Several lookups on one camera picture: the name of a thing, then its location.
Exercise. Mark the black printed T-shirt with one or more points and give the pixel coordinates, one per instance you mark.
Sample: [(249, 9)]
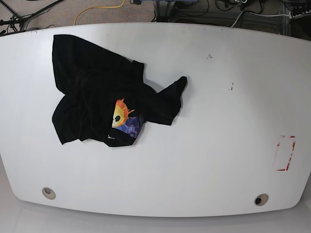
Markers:
[(105, 97)]

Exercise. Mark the left table grommet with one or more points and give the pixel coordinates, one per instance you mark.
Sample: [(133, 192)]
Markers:
[(48, 193)]

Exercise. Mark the table grommet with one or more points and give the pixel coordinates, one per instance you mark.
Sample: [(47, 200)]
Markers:
[(261, 199), (48, 193)]

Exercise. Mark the right table grommet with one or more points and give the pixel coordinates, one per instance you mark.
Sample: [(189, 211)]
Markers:
[(261, 199)]

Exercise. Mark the red tape marking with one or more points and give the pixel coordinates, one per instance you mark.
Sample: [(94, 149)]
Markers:
[(284, 152)]

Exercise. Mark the white power strip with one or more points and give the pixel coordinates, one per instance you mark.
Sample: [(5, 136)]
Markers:
[(300, 11)]

